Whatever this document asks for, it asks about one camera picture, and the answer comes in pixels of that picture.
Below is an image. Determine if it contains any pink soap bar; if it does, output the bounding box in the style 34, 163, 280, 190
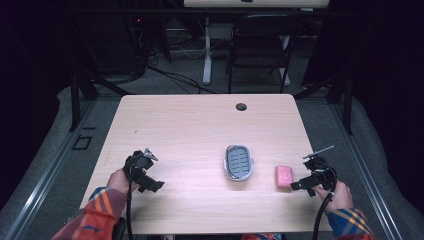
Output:
275, 165, 295, 190

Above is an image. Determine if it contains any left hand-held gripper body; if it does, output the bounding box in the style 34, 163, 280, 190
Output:
123, 147, 160, 184

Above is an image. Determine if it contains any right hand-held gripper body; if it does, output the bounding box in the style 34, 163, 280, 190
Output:
302, 145, 338, 192

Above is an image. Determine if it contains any grey soap dish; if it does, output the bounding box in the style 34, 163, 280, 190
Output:
223, 144, 255, 182

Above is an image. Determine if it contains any black folding chair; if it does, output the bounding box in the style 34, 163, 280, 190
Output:
226, 14, 305, 95

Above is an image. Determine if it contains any white desk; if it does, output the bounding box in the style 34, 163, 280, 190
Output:
182, 0, 331, 86

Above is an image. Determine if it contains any person's left hand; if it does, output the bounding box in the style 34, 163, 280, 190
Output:
106, 167, 140, 196

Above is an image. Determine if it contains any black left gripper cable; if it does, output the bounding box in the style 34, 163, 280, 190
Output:
125, 186, 135, 240

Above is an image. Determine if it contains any person's right hand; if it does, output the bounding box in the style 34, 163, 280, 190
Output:
313, 179, 354, 215

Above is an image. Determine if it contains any person's clothing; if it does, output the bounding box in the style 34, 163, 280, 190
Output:
240, 232, 288, 240

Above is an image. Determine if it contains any black floor cable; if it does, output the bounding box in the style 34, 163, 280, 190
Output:
146, 64, 221, 95

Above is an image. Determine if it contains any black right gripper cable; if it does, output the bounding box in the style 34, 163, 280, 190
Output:
311, 192, 335, 240

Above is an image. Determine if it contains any grey metal floor rail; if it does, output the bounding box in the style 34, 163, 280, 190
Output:
329, 99, 405, 240
0, 98, 98, 240

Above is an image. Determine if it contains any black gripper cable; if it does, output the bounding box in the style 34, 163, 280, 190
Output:
125, 186, 135, 240
311, 192, 335, 240

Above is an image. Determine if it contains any black metal stand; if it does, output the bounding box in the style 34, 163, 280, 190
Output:
293, 71, 355, 136
67, 68, 132, 133

